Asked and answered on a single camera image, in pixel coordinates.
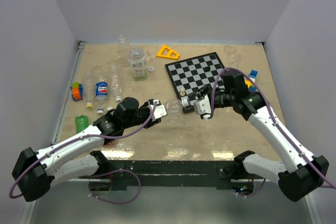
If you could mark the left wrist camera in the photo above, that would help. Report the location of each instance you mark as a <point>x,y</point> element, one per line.
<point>158,110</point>

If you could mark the yellow triangle toy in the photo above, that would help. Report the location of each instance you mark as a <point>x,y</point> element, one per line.
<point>248,83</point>
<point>167,53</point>

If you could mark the grapefruit tea bottle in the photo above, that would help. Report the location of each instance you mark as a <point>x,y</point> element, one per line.
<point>137,61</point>

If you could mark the red label tea bottle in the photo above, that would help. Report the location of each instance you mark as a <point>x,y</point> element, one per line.
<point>112,143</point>

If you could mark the chessboard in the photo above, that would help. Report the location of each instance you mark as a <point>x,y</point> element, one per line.
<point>191,74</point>

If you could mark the black table front rail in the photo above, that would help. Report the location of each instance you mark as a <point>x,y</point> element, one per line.
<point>127,173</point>

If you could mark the yellow triangle toy right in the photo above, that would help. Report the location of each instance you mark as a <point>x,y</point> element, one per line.
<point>248,83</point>

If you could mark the clear bottle yellow cap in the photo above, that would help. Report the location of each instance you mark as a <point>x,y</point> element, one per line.
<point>88,89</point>

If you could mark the yellow triangle toy far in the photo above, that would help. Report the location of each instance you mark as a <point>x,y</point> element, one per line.
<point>167,53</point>

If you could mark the colourful toy car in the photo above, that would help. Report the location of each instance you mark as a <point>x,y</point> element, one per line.
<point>76,91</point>

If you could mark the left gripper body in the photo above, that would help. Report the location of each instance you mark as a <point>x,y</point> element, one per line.
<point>143,112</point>

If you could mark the clear slim bottle white cap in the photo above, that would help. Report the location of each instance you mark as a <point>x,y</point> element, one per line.
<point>173,106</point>

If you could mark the Pepsi label bottle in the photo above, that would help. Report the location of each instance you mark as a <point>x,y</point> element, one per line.
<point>101,86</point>

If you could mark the white chess piece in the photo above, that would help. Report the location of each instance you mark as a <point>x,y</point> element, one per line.
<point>182,92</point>

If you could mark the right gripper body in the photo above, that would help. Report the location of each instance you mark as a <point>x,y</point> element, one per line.
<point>223,99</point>

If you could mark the green plastic bottle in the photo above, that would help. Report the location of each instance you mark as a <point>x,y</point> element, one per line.
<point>81,122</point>

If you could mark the blue toy blocks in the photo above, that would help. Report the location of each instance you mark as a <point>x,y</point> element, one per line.
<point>253,74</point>

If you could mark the blue white slim bottle cap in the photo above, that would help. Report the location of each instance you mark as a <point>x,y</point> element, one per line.
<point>185,101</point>

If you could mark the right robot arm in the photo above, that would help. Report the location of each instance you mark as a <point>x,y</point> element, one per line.
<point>299,171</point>

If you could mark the clear Pocari bottle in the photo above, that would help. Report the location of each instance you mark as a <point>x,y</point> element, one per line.
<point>123,47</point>

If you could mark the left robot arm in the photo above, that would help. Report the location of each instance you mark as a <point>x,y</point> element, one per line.
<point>36,172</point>

